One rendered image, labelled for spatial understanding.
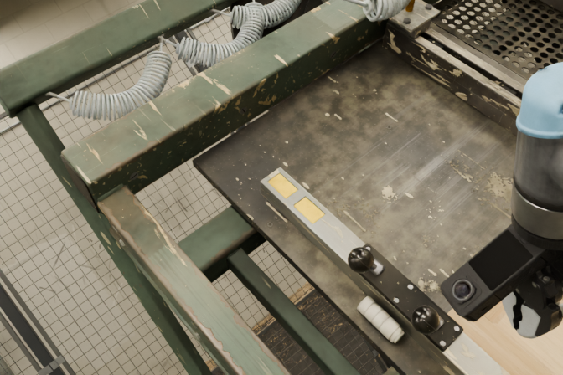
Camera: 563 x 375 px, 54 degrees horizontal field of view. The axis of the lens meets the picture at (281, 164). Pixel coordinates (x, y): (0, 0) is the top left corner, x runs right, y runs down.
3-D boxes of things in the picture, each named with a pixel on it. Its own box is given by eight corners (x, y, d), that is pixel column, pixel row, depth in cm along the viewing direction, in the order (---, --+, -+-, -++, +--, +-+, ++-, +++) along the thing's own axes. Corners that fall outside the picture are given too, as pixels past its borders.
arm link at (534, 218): (555, 225, 46) (491, 170, 52) (548, 258, 49) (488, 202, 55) (626, 188, 47) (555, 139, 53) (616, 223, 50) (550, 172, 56)
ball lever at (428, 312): (436, 338, 84) (425, 341, 72) (416, 321, 85) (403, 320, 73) (452, 320, 84) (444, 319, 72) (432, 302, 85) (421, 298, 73)
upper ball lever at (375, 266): (377, 284, 89) (358, 277, 77) (360, 268, 91) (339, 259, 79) (393, 266, 89) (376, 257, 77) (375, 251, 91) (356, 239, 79)
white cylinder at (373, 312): (355, 311, 89) (391, 347, 86) (357, 304, 87) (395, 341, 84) (367, 300, 91) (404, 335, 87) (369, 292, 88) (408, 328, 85)
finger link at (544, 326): (557, 341, 60) (568, 296, 54) (545, 348, 60) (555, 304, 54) (527, 309, 63) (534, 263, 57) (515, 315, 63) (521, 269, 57)
